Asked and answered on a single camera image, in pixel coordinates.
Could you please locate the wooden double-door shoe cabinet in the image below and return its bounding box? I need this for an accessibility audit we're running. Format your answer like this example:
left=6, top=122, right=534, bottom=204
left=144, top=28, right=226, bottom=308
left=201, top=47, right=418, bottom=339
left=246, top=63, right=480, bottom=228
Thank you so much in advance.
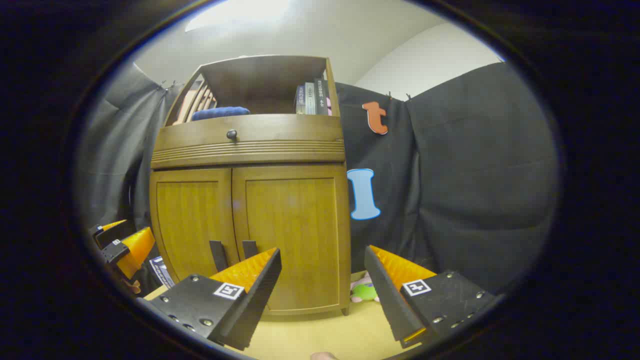
left=149, top=55, right=352, bottom=317

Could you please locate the wooden drawer with black knob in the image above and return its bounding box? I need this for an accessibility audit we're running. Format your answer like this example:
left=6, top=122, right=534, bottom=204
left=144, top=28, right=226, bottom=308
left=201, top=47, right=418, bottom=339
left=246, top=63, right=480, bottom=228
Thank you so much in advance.
left=155, top=114, right=345, bottom=151

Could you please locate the blue folded cloth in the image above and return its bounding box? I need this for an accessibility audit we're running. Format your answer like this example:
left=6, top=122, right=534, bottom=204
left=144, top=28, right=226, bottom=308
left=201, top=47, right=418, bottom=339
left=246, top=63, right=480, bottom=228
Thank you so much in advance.
left=191, top=106, right=252, bottom=122

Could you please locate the row of leaning pale books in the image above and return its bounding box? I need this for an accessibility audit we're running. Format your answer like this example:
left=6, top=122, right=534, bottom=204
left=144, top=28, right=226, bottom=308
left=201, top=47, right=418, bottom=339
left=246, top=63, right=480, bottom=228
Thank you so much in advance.
left=172, top=79, right=218, bottom=125

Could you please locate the black shelf book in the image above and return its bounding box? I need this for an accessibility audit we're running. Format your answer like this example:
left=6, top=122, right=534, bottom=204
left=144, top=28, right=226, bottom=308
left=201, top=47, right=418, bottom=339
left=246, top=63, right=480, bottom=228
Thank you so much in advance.
left=314, top=77, right=330, bottom=116

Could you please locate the wooden shoe cabinet door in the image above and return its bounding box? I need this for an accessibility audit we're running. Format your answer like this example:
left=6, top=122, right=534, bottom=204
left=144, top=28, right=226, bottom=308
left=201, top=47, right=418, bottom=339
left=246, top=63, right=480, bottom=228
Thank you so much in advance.
left=150, top=168, right=241, bottom=291
left=231, top=165, right=351, bottom=315

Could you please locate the white standing book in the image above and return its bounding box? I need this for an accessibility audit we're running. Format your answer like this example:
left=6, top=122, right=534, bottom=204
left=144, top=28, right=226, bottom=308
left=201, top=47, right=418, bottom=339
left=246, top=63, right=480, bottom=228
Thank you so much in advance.
left=149, top=256, right=175, bottom=289

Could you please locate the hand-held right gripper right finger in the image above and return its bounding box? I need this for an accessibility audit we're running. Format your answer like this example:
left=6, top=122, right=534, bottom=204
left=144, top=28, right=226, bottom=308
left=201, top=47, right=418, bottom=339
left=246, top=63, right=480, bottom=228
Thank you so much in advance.
left=364, top=245, right=506, bottom=349

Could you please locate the black backdrop cloth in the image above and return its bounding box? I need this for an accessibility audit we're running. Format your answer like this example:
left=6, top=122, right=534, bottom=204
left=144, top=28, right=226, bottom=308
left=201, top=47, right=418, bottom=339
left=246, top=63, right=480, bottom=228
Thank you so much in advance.
left=75, top=61, right=560, bottom=296

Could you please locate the pink and green plush toy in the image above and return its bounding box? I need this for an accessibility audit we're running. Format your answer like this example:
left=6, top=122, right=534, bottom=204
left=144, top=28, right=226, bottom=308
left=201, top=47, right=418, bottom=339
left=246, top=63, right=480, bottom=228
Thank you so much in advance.
left=350, top=271, right=381, bottom=304

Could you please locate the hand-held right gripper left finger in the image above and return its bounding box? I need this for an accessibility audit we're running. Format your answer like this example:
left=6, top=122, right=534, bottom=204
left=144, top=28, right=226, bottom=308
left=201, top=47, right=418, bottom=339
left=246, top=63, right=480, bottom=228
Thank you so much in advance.
left=137, top=247, right=282, bottom=352

